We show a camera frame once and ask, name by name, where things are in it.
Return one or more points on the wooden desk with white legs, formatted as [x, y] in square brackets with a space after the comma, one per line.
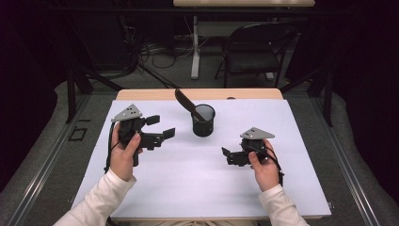
[244, 3]

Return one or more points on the person's left hand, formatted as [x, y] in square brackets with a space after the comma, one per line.
[120, 163]

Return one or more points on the person's right hand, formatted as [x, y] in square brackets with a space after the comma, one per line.
[266, 175]

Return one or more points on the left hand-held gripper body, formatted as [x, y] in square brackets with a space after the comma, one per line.
[127, 113]

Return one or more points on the white board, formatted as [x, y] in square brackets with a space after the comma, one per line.
[188, 188]

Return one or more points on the black metal frame post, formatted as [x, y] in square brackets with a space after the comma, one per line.
[328, 100]
[71, 94]

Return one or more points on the black mesh pen cup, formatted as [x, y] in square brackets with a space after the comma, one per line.
[203, 128]

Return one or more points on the dark table grommet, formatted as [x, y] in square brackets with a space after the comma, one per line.
[231, 98]

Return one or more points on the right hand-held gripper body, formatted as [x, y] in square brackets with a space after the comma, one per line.
[255, 134]

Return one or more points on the light wooden table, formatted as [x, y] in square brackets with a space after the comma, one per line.
[150, 94]

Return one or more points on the black metal frame crossbar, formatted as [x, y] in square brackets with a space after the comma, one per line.
[188, 10]

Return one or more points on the grey metal floor rail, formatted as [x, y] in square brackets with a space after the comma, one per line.
[40, 169]
[348, 163]

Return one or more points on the black folding chair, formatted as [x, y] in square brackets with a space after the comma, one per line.
[251, 62]

